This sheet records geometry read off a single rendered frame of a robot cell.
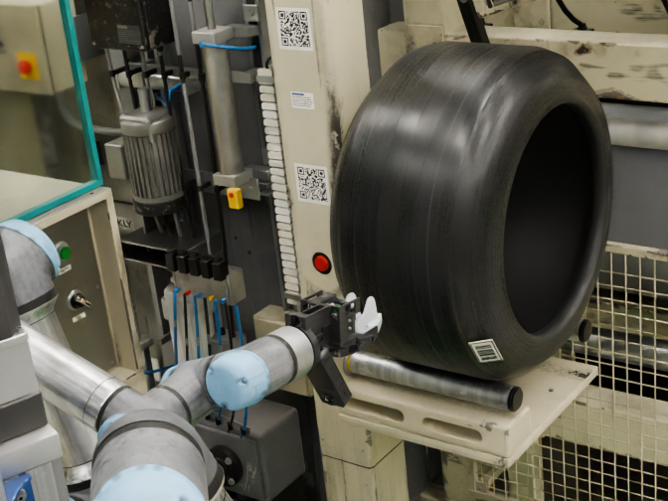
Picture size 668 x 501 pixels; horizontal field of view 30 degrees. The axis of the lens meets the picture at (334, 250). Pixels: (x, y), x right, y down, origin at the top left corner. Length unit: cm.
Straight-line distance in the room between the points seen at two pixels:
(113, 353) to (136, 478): 124
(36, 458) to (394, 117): 83
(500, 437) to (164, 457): 104
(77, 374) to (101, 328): 68
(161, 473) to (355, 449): 135
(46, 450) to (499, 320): 81
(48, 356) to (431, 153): 66
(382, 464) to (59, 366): 100
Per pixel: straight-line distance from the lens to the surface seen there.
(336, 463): 258
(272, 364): 168
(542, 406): 234
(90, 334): 237
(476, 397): 218
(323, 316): 179
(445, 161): 193
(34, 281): 193
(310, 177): 230
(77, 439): 199
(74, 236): 230
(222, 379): 167
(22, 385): 152
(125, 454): 124
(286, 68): 225
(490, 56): 208
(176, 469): 122
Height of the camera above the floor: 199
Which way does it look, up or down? 23 degrees down
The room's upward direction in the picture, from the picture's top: 6 degrees counter-clockwise
